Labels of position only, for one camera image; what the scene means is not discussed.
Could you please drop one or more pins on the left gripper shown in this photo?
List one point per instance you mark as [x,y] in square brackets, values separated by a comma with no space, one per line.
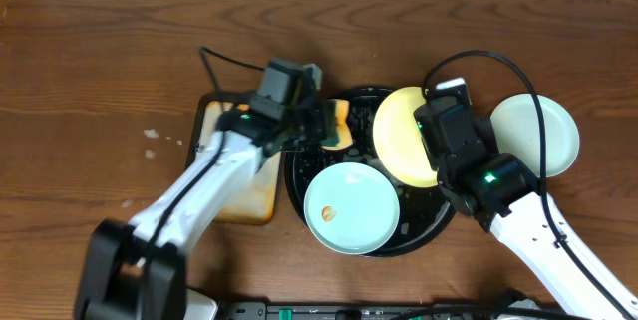
[323,122]

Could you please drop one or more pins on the green yellow sponge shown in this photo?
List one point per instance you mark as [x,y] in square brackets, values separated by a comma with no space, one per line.
[342,137]

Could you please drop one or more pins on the yellow plate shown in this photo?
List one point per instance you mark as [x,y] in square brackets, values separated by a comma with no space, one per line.
[398,141]

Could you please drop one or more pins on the light blue plate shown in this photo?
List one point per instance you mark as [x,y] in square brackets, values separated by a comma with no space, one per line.
[516,128]
[351,208]

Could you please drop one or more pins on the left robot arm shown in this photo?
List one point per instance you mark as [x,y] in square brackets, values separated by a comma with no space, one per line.
[137,270]

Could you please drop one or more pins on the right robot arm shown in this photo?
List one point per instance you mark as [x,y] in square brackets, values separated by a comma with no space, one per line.
[510,201]

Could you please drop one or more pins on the rectangular soapy black tray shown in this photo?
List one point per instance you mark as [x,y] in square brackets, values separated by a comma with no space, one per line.
[255,205]

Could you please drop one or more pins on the round black tray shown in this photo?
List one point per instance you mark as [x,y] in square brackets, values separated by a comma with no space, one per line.
[424,212]

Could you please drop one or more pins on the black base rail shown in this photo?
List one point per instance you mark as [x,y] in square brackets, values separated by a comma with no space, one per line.
[511,305]

